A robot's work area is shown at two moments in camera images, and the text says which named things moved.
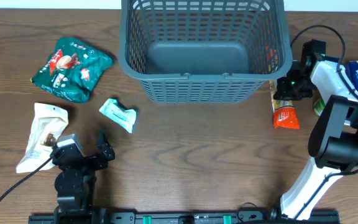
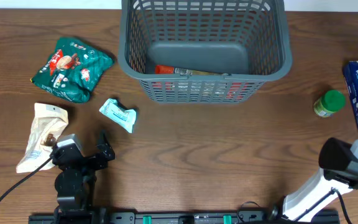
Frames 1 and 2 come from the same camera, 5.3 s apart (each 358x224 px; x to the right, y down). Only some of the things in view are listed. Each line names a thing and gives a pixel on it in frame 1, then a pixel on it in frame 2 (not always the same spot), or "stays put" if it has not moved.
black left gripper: x=95 y=158 stays put
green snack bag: x=71 y=70 stays put
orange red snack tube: x=286 y=116 -> x=196 y=91
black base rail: x=245 y=216 stays put
